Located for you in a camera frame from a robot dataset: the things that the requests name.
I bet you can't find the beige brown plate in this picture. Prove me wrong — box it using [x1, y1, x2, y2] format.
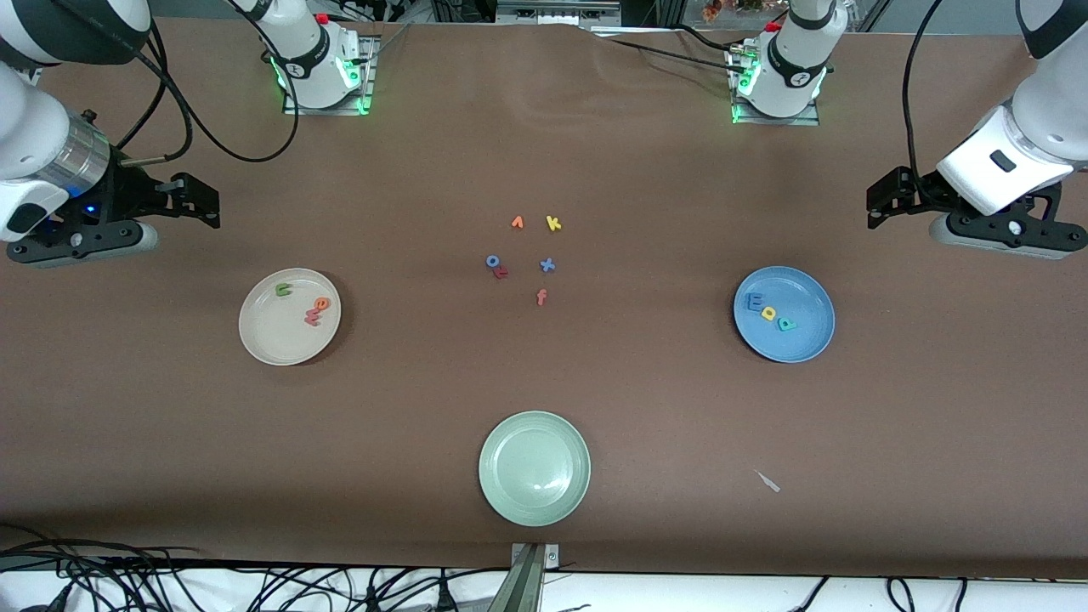
[238, 268, 343, 367]

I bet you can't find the blue plate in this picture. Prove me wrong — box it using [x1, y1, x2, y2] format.
[733, 265, 836, 365]

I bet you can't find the paper table cover sheet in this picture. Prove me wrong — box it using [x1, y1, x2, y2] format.
[0, 17, 1088, 581]

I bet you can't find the grey metal box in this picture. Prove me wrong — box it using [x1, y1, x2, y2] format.
[496, 0, 622, 26]

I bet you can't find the pale green plate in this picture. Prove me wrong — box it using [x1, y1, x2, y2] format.
[478, 411, 592, 528]

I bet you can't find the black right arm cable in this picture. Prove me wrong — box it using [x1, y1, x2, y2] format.
[51, 0, 300, 164]

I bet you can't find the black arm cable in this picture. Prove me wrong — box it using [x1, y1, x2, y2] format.
[51, 0, 300, 164]
[904, 0, 949, 184]

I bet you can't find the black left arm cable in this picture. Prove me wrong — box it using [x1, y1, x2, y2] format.
[904, 0, 949, 184]

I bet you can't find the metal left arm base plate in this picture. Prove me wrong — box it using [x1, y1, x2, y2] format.
[729, 47, 821, 127]

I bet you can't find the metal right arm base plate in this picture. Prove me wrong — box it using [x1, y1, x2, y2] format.
[283, 34, 377, 117]

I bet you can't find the black cable on table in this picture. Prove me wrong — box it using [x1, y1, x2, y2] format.
[595, 30, 749, 77]

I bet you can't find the black cable tangle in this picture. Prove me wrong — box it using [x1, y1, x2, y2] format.
[0, 523, 511, 612]

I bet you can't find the metal table edge bracket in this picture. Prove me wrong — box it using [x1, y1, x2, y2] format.
[508, 542, 562, 612]

